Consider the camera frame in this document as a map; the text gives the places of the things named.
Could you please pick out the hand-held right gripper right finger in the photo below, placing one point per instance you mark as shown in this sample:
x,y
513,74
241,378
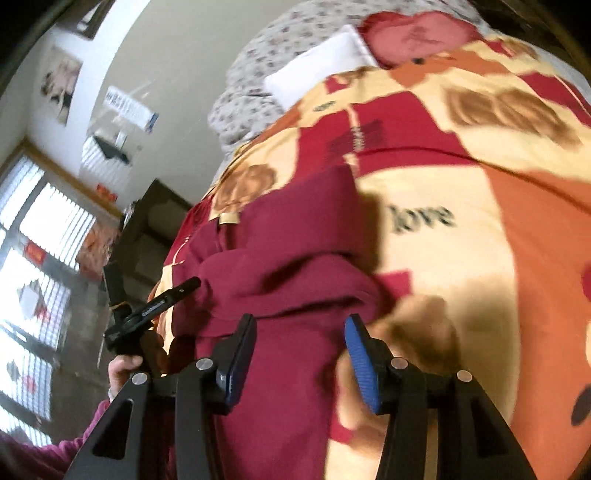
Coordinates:
x,y
362,364

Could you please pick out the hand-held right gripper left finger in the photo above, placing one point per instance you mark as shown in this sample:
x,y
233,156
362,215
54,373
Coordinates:
x,y
238,364

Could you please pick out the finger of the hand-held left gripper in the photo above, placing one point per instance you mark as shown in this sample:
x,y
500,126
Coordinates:
x,y
173,295

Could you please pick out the maroon garment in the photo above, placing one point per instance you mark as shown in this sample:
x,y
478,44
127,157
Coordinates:
x,y
286,263

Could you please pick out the person's left forearm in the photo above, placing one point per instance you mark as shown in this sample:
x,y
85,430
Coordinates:
x,y
41,450

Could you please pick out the person's left hand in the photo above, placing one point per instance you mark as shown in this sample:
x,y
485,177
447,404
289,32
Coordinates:
x,y
123,371

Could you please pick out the dark wooden desk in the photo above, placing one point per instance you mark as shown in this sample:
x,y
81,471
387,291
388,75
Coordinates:
x,y
147,221

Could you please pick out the barred window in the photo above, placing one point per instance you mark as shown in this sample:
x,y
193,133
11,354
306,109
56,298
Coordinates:
x,y
37,277

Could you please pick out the printed blanket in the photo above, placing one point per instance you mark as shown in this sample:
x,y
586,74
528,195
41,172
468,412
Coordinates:
x,y
466,277

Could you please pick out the dark hanging cloth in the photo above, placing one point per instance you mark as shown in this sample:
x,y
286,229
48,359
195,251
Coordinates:
x,y
111,148

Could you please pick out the white pillow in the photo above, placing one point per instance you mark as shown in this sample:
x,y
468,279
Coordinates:
x,y
318,64

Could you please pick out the floral quilt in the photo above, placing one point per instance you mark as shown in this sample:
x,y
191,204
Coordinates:
x,y
286,27

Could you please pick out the red heart cushion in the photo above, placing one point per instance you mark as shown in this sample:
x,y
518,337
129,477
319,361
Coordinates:
x,y
415,37

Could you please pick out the red wall decoration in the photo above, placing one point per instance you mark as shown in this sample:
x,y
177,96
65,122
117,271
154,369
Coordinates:
x,y
106,193

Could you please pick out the wall calendar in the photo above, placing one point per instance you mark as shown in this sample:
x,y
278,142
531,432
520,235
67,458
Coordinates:
x,y
131,108

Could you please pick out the wall poster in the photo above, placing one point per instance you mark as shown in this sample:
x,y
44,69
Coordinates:
x,y
62,83

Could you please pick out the dark picture frame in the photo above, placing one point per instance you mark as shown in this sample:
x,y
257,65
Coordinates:
x,y
94,18

